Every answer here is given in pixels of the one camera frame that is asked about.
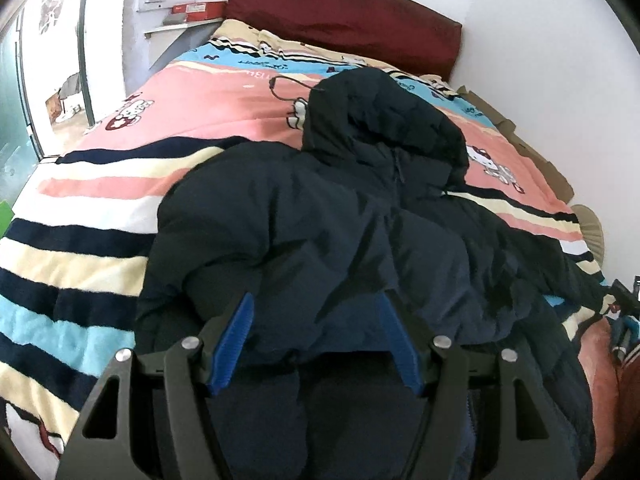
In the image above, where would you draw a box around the dark navy puffer jacket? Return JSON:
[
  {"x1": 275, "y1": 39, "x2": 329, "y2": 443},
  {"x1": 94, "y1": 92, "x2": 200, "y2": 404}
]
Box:
[{"x1": 134, "y1": 68, "x2": 604, "y2": 479}]

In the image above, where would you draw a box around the beige round cushion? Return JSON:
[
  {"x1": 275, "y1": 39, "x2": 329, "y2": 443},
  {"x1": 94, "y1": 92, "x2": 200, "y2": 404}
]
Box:
[{"x1": 570, "y1": 204, "x2": 605, "y2": 266}]

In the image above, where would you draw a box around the striped Hello Kitty blanket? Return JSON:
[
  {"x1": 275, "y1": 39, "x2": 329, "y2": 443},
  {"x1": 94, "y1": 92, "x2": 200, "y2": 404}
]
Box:
[{"x1": 0, "y1": 41, "x2": 618, "y2": 480}]

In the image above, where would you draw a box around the green plastic stool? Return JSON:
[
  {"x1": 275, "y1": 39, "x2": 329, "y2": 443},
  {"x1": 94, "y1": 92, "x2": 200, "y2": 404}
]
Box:
[{"x1": 0, "y1": 200, "x2": 13, "y2": 237}]

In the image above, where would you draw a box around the green door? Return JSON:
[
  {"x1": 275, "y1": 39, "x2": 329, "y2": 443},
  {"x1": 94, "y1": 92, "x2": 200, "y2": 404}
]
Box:
[{"x1": 0, "y1": 18, "x2": 41, "y2": 206}]

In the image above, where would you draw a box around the dark red headboard cushion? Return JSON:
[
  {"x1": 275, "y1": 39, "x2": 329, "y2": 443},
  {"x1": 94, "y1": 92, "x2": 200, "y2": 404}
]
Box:
[{"x1": 226, "y1": 0, "x2": 462, "y2": 79}]

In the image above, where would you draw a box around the beige patterned pillow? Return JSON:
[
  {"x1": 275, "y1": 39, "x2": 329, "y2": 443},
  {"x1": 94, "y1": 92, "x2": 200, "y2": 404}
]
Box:
[{"x1": 209, "y1": 18, "x2": 456, "y2": 94}]

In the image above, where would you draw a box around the red white box on shelf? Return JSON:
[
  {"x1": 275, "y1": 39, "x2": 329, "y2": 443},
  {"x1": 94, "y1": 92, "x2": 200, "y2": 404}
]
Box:
[{"x1": 170, "y1": 1, "x2": 227, "y2": 23}]

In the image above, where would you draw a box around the red paper door decoration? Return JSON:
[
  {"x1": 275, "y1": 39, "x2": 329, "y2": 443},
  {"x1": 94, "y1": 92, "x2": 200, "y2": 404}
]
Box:
[{"x1": 38, "y1": 0, "x2": 64, "y2": 35}]

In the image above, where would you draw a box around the brown cardboard along wall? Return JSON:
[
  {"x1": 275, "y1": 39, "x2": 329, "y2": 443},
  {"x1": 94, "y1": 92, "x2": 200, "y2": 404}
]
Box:
[{"x1": 457, "y1": 86, "x2": 575, "y2": 204}]

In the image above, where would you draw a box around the grey wall shelf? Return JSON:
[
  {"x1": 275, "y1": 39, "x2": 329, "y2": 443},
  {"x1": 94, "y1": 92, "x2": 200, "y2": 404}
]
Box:
[{"x1": 144, "y1": 18, "x2": 224, "y2": 74}]

